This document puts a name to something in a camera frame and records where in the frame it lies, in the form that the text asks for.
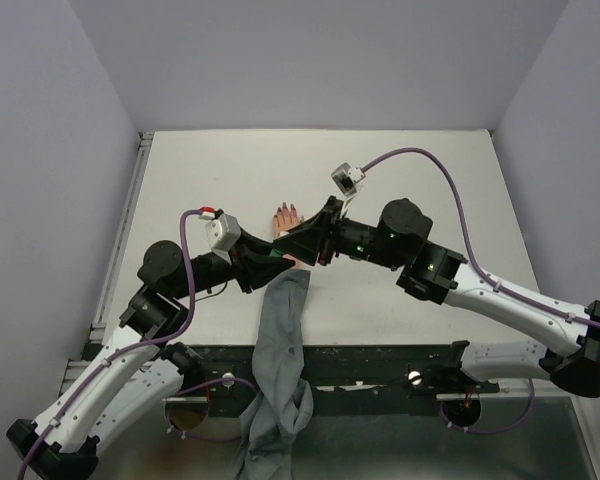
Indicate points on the aluminium rail left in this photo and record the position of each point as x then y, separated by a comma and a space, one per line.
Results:
104, 301

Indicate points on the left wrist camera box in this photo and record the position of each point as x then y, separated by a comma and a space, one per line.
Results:
222, 233

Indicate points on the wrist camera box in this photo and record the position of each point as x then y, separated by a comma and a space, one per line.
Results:
222, 233
349, 181

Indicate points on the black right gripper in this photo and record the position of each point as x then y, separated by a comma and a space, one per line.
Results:
318, 235

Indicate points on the aluminium rail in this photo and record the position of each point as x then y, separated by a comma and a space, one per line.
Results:
504, 388
104, 301

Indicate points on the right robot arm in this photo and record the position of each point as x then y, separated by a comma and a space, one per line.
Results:
564, 338

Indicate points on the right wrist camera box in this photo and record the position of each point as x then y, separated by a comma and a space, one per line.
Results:
349, 181

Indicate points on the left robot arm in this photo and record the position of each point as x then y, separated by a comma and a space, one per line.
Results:
143, 361

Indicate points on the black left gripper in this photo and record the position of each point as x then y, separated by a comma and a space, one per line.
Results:
251, 264

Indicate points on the grey sleeve forearm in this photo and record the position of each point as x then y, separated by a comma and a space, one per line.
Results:
284, 406

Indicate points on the black mounting base plate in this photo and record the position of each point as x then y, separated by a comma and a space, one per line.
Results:
346, 380

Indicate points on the mannequin hand with painted nails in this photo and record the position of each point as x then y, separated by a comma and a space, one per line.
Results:
285, 219

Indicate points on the aluminium rail front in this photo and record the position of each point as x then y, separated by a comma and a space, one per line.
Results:
504, 388

